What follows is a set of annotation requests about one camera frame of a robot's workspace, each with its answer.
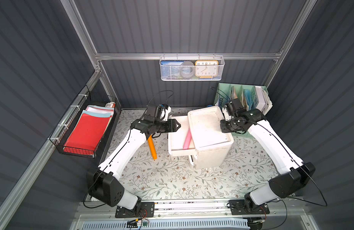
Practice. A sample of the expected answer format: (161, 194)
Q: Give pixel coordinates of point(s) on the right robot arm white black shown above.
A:
(293, 173)

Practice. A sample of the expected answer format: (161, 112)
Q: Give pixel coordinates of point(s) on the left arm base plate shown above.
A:
(142, 209)

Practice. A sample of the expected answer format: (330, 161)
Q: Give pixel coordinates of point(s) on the white wire wall basket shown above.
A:
(193, 59)

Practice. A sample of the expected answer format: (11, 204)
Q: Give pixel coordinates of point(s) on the mint green file organizer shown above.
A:
(226, 92)

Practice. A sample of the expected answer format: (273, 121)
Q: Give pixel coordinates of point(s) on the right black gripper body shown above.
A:
(227, 125)

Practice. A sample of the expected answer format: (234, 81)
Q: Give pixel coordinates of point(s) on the white plastic drawer cabinet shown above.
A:
(210, 143)

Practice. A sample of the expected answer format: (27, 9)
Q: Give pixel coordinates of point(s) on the yellow alarm clock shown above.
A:
(206, 68)

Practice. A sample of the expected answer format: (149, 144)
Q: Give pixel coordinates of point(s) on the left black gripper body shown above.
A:
(168, 125)

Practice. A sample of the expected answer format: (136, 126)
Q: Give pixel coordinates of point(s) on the red paper folder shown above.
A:
(87, 133)

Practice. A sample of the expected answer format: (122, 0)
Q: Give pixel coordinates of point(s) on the white vented cable duct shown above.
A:
(169, 224)

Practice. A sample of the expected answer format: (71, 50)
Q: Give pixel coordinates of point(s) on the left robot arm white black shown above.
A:
(103, 184)

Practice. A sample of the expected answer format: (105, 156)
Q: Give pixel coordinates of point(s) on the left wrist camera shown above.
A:
(165, 111)

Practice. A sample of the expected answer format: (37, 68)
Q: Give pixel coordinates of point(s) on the white pulled out drawer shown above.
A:
(176, 140)

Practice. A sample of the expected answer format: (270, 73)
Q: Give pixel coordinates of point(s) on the pink toy microphone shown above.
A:
(187, 140)

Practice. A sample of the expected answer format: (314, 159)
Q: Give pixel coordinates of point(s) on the black wire side basket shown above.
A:
(89, 101)

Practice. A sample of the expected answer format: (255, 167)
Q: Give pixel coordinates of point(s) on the orange toy microphone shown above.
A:
(152, 148)

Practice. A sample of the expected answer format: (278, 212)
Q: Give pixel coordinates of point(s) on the grey tape roll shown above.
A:
(187, 70)

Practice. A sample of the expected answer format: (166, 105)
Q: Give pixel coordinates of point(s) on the blue box in basket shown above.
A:
(170, 69)

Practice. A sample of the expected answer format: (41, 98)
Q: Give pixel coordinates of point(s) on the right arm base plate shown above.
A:
(243, 207)

